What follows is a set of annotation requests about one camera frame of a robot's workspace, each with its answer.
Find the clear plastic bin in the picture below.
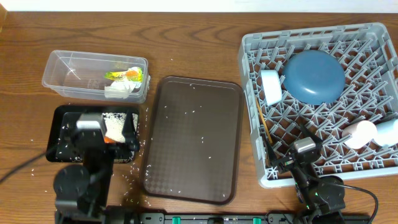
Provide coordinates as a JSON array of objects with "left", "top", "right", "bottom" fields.
[{"left": 42, "top": 50, "right": 150, "bottom": 103}]

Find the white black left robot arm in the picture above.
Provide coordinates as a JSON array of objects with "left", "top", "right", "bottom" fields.
[{"left": 53, "top": 112, "right": 139, "bottom": 224}]

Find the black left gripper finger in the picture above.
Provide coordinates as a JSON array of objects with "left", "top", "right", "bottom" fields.
[
  {"left": 58, "top": 119, "right": 77, "bottom": 149},
  {"left": 122, "top": 114, "right": 140, "bottom": 152}
]

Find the light blue rice bowl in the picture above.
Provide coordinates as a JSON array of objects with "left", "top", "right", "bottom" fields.
[{"left": 260, "top": 70, "right": 282, "bottom": 106}]

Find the light blue cup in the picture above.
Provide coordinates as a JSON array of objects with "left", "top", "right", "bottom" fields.
[{"left": 374, "top": 119, "right": 398, "bottom": 147}]

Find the grey dishwasher rack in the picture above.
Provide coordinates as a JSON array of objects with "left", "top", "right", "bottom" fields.
[{"left": 238, "top": 22, "right": 397, "bottom": 188}]

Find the dark brown tray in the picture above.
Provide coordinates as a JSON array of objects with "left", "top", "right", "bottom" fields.
[{"left": 141, "top": 76, "right": 244, "bottom": 205}]

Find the orange carrot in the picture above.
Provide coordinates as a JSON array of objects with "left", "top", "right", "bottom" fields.
[{"left": 104, "top": 136, "right": 116, "bottom": 144}]

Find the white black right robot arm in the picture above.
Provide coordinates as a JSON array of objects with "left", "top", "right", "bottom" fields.
[{"left": 266, "top": 125, "right": 345, "bottom": 224}]

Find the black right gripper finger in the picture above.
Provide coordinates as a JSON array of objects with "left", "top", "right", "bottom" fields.
[
  {"left": 300, "top": 124, "right": 323, "bottom": 144},
  {"left": 266, "top": 140, "right": 279, "bottom": 168}
]

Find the black bin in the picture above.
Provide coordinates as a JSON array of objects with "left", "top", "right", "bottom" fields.
[{"left": 46, "top": 105, "right": 139, "bottom": 163}]

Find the black camera cable right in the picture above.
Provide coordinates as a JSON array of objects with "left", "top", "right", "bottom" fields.
[{"left": 310, "top": 177, "right": 379, "bottom": 218}]

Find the white tissue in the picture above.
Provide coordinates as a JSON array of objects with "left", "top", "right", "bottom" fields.
[{"left": 104, "top": 81, "right": 142, "bottom": 99}]

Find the blue plate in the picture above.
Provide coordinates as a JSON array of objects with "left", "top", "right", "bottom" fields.
[{"left": 282, "top": 50, "right": 345, "bottom": 105}]

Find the yellow green foil wrapper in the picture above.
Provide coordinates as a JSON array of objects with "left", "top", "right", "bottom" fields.
[{"left": 104, "top": 67, "right": 144, "bottom": 82}]

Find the black rail with green clips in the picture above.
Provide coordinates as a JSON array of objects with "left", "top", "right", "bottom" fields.
[{"left": 105, "top": 203, "right": 371, "bottom": 224}]

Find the pink cup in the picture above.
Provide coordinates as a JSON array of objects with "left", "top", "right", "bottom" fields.
[{"left": 342, "top": 120, "right": 377, "bottom": 149}]

